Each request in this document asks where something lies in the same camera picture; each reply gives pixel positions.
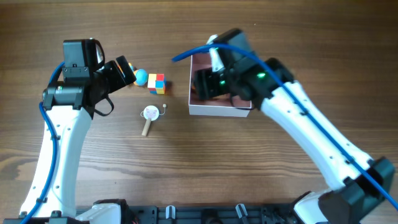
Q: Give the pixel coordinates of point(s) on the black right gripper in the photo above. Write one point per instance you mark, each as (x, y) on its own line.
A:
(204, 88)

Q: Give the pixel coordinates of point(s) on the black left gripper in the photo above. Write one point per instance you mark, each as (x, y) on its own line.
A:
(118, 80)

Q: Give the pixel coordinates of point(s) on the colourful two-by-two puzzle cube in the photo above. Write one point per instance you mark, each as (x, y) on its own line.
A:
(156, 83)

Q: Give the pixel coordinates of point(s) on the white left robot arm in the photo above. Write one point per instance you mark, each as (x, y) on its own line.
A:
(68, 106)

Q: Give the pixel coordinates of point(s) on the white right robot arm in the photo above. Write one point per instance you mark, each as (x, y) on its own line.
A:
(356, 182)

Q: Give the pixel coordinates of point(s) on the white box with pink interior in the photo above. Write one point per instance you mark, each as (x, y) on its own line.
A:
(219, 106)

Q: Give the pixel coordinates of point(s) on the pig face rattle drum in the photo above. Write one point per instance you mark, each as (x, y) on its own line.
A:
(151, 113)

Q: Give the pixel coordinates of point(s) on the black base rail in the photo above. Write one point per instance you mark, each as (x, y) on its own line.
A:
(118, 211)

